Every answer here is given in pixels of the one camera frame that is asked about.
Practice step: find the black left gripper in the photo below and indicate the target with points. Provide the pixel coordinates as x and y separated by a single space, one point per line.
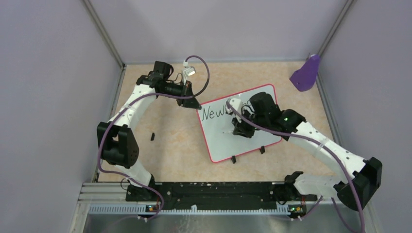
189 103

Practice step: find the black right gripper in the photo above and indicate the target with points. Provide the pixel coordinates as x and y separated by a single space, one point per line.
240 128

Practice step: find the pink framed whiteboard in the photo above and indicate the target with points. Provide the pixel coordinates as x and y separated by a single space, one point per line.
214 121

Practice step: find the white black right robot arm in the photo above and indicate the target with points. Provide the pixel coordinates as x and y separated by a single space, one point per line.
356 179

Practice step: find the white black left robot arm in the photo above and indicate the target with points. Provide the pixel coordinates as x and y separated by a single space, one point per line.
116 140

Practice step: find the purple marker holder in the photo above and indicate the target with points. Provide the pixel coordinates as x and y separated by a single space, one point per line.
305 77

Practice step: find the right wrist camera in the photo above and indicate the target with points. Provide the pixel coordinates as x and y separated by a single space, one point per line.
233 107

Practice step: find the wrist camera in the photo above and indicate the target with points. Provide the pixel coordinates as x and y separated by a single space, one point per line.
187 70
233 107

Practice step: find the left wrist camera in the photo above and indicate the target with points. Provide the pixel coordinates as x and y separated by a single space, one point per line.
187 70

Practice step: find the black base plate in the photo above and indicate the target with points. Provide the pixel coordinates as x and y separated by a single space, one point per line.
218 195

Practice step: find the white cable duct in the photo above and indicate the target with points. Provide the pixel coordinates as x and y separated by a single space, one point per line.
142 209

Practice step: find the aluminium frame rail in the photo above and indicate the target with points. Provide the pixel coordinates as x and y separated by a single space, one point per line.
105 192

